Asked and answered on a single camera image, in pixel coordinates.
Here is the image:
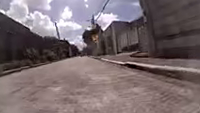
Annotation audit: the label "overhead wires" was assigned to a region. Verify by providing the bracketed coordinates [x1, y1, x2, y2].
[93, 0, 119, 22]

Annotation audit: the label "grey block building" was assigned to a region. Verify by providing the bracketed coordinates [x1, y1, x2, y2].
[97, 17, 150, 57]

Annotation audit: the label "long dark wall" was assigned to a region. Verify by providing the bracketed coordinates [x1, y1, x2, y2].
[0, 0, 82, 67]

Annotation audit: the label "dark tree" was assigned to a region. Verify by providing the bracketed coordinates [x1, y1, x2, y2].
[81, 25, 105, 57]

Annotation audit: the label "low kerb strip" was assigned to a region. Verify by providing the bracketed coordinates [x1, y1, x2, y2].
[0, 59, 62, 79]

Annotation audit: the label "pale concrete kerb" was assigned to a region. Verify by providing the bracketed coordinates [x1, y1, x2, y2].
[91, 49, 200, 94]

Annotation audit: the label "leaning utility pole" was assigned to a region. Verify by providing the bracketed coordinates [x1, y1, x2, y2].
[54, 21, 62, 41]

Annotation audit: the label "large grey concrete building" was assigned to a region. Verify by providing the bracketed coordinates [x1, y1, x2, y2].
[137, 0, 200, 65]

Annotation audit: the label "grey concrete road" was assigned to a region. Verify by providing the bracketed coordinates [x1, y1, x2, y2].
[0, 48, 200, 113]

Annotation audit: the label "row of bushes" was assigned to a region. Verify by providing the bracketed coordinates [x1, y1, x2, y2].
[0, 44, 73, 79]

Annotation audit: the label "grey raised pavement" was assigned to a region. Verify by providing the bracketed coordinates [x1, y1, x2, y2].
[100, 47, 200, 78]

